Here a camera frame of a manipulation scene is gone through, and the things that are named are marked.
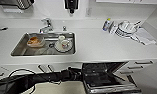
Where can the stainless steel dishwasher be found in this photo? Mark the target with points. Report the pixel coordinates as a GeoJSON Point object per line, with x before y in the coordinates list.
{"type": "Point", "coordinates": [107, 78]}

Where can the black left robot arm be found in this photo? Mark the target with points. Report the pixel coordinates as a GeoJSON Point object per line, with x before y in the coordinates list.
{"type": "Point", "coordinates": [37, 80]}

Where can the white plate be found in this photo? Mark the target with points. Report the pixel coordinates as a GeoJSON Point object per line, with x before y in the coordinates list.
{"type": "Point", "coordinates": [58, 48]}

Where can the white cup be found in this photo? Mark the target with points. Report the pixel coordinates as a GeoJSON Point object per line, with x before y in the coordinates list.
{"type": "Point", "coordinates": [63, 41]}

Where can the white under-sink cabinet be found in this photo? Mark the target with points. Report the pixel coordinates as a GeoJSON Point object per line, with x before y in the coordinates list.
{"type": "Point", "coordinates": [27, 68]}

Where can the chrome faucet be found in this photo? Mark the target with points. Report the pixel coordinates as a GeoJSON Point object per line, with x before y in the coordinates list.
{"type": "Point", "coordinates": [46, 26]}

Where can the blue label bottle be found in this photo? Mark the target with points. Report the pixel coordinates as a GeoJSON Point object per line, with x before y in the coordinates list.
{"type": "Point", "coordinates": [107, 25]}

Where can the small clear bottle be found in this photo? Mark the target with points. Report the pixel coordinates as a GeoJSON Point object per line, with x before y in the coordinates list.
{"type": "Point", "coordinates": [112, 28]}

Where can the stainless steel sink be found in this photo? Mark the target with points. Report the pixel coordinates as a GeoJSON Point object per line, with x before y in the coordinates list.
{"type": "Point", "coordinates": [19, 51]}

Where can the white drawer unit narrow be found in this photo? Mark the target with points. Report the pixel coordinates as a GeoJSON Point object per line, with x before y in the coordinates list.
{"type": "Point", "coordinates": [137, 66]}

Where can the stack of white cups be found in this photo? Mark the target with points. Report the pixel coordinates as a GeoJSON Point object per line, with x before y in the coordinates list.
{"type": "Point", "coordinates": [125, 29]}

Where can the black soap dispenser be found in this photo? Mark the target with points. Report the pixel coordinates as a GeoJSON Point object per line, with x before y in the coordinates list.
{"type": "Point", "coordinates": [71, 5]}

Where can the dishes on counter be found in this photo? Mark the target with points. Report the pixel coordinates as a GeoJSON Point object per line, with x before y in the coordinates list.
{"type": "Point", "coordinates": [145, 36]}

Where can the white wall outlet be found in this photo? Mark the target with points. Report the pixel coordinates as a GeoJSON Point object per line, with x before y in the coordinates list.
{"type": "Point", "coordinates": [89, 11]}

